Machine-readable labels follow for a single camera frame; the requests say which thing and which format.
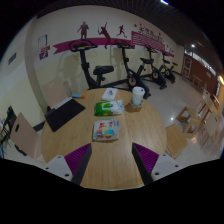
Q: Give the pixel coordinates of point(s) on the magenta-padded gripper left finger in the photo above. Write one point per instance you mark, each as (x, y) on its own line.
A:
(60, 166)

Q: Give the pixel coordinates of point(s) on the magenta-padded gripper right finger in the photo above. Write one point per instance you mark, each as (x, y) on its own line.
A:
(163, 166)

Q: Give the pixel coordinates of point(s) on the white towel with colourful print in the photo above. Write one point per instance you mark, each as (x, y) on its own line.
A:
(106, 130)

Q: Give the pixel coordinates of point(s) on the black desk mat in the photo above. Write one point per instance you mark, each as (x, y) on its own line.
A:
(63, 115)

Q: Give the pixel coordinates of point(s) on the blue and orange tube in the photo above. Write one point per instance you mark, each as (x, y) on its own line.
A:
(78, 96)

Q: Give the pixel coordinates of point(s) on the green wet wipes pack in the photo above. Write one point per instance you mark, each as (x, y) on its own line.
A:
(106, 108)

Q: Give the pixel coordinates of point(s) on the white paper cup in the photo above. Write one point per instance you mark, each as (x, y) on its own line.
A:
(138, 96)

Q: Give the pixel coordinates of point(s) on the black exercise bike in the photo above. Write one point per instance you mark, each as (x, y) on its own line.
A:
(133, 80)
(168, 71)
(85, 68)
(156, 75)

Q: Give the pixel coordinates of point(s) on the red-brown shelf unit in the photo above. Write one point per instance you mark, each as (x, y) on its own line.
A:
(187, 66)

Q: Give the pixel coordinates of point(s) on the ceiling spot lights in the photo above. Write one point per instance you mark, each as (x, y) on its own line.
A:
(164, 2)

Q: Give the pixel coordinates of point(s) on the grey wall vent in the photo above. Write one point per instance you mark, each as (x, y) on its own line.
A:
(12, 58)

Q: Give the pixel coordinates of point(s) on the magenta wall banner decal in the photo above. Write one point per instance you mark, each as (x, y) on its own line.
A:
(65, 46)

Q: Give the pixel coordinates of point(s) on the wall poster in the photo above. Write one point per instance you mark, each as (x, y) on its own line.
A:
(43, 46)

